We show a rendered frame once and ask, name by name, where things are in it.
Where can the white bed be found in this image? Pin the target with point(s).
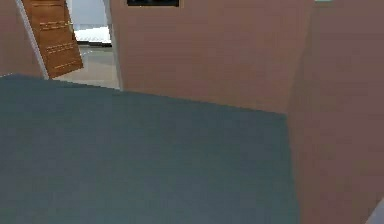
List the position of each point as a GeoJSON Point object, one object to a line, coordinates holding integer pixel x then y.
{"type": "Point", "coordinates": [94, 34]}

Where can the brown wooden room door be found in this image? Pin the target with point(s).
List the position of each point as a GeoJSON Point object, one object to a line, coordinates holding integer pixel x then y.
{"type": "Point", "coordinates": [56, 36]}

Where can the dark framed wall picture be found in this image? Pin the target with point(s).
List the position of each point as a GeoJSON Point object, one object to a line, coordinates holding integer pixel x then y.
{"type": "Point", "coordinates": [152, 2]}

